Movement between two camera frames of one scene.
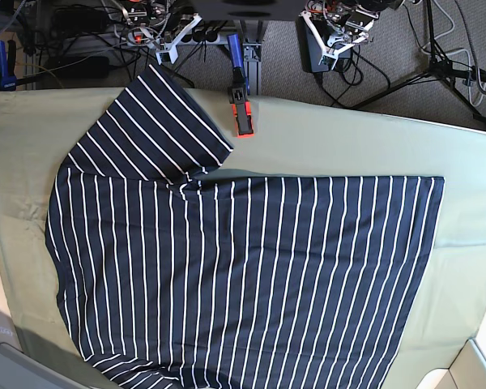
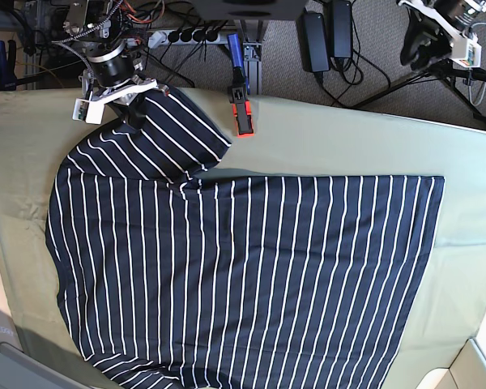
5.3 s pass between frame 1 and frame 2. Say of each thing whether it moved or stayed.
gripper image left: moved
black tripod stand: stayed
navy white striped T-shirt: stayed
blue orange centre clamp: stayed
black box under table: stayed
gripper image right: moved
